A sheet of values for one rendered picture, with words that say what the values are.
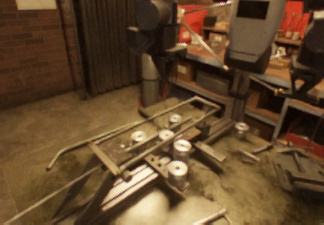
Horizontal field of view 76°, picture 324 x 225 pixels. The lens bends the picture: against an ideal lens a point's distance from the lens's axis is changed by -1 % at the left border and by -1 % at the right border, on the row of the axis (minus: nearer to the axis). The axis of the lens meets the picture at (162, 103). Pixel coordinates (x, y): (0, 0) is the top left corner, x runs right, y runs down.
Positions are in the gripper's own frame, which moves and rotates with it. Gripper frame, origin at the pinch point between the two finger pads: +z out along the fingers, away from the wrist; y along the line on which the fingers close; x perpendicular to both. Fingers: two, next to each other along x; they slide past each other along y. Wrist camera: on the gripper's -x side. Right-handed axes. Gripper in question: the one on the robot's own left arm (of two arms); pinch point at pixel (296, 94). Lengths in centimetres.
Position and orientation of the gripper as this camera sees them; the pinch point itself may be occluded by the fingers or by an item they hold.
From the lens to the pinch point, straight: 66.5
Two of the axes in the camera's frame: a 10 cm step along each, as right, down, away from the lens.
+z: 0.2, 8.4, 5.4
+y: 4.2, -4.9, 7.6
